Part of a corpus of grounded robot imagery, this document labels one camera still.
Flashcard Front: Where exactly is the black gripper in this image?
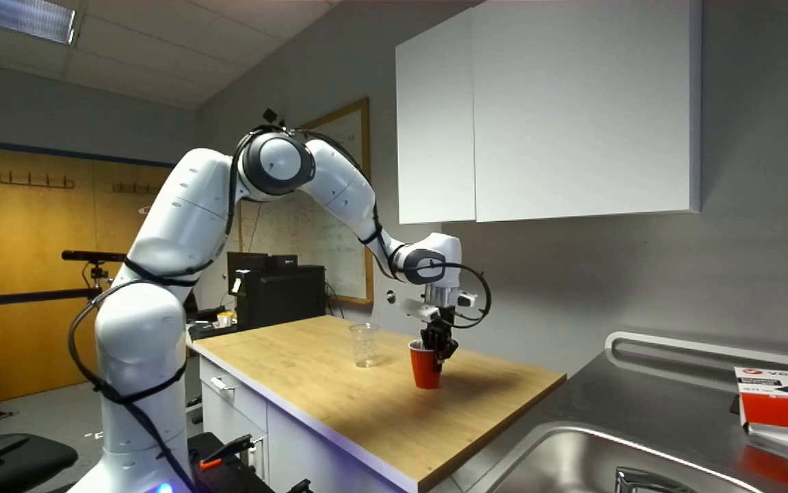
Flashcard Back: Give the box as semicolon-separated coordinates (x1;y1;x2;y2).
416;304;463;366

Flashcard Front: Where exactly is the orange plastic cup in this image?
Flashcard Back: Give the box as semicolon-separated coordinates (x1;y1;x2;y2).
407;339;448;396

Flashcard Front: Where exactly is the black robot base box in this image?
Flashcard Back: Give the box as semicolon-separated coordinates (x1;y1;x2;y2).
187;431;276;493

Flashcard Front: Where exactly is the clear glass cup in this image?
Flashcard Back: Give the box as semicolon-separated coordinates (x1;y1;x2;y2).
349;318;390;372

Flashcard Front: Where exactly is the wood framed whiteboard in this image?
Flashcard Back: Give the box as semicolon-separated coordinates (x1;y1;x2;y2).
227;96;379;313

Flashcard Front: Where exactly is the black printer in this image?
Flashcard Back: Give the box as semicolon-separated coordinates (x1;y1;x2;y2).
225;250;329;331

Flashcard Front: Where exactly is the stainless steel sink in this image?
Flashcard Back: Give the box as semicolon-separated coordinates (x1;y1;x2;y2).
491;423;767;493

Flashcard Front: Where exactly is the metal sink faucet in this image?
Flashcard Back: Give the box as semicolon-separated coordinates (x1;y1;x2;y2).
611;463;689;493

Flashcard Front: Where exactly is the red and white box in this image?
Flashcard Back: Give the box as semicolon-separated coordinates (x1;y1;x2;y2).
730;366;788;453

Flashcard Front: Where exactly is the wide wooden double door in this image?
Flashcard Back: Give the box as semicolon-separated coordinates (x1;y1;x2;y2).
0;137;175;407

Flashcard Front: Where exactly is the black office chair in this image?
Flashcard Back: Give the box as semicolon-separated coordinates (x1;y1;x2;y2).
0;431;82;493

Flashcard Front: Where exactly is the long ceiling light strip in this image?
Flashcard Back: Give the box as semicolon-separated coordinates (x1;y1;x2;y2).
0;0;82;46

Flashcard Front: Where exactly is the white wall cabinet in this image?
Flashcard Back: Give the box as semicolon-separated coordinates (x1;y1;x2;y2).
391;0;704;229

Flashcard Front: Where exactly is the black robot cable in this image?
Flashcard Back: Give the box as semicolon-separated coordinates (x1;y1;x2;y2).
67;260;199;493

